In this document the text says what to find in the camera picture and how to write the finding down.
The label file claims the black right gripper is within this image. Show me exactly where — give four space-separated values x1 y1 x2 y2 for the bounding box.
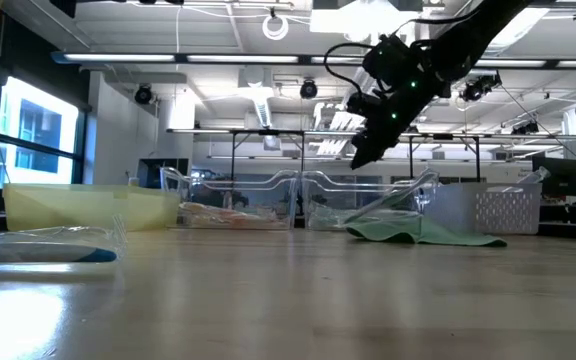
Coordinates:
345 74 444 171

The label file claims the purple toothbrush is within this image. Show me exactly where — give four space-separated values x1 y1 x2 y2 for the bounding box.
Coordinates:
515 166 552 185

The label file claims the blue toothbrush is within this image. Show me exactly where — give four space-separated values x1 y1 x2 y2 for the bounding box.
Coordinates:
0 214 128 265

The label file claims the clear plastic bin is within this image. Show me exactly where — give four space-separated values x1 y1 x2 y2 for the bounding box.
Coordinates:
299 169 440 232
159 166 300 231

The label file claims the green cloth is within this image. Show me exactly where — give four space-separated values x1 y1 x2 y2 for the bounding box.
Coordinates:
345 214 509 249

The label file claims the white perforated plastic basket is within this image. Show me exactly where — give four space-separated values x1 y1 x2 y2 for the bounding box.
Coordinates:
430 181 544 236

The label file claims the overhead LED light bar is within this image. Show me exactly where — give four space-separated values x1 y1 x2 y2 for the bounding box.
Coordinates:
51 50 576 71

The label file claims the black computer monitor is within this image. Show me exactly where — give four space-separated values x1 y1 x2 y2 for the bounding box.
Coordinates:
531 156 576 198

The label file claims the yellow plastic bin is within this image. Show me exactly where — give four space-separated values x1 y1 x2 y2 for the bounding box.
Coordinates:
2 182 182 233

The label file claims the black background workstation frame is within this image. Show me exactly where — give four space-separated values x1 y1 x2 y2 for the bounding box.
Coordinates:
166 127 564 182

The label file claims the black ceiling camera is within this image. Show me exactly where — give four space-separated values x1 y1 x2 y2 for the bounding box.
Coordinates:
299 78 319 100
458 71 503 104
133 83 155 106

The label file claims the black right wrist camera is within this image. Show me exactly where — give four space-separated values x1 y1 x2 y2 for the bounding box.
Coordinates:
361 33 422 96

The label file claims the white cable coil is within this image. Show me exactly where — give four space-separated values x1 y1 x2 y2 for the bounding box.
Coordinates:
261 7 291 42

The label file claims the black wall display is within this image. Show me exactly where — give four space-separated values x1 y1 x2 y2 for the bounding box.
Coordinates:
137 157 191 190

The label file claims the window with dark frame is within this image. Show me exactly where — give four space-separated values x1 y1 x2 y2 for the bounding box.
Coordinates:
0 74 89 189

